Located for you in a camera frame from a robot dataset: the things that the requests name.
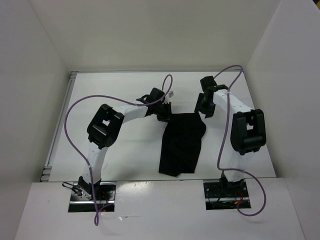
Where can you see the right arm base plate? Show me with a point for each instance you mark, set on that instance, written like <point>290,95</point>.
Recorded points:
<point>218,198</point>

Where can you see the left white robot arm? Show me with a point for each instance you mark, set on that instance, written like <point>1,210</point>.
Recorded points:
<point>104,129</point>

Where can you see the black skirt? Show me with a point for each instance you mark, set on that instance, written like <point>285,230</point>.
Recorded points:
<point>181,144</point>

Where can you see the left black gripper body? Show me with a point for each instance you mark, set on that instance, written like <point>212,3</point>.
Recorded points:
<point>161,110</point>

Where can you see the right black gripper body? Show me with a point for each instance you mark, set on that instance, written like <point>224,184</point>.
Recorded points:
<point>206,107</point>

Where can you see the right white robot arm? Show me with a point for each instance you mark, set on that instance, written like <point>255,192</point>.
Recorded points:
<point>246,132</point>

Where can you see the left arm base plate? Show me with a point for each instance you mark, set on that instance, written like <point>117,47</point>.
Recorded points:
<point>81,203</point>

